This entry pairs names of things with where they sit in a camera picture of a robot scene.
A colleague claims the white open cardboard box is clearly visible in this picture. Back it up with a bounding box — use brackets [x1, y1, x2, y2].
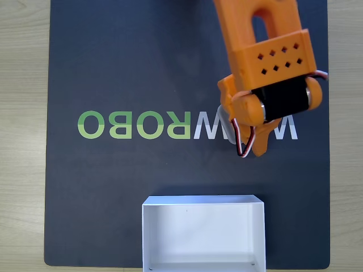
[141, 194, 267, 272]

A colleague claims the red white black servo cable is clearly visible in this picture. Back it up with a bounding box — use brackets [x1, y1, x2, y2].
[307, 70, 330, 82]
[230, 118, 257, 159]

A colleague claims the dark mat with WOWROBO print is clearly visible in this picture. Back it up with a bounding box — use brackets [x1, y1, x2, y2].
[44, 0, 331, 269]

